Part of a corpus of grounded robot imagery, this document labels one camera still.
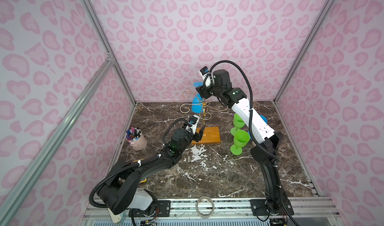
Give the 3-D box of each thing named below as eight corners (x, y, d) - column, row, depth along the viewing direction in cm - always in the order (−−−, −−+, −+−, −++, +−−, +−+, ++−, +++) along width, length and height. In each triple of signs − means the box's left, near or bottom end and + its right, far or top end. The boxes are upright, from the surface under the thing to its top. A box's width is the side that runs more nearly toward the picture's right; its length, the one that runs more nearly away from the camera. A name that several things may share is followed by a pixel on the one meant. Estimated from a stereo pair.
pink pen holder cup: (131, 151, 96) (123, 140, 86) (135, 139, 101) (128, 128, 91) (145, 150, 96) (138, 140, 86) (147, 139, 101) (142, 128, 91)
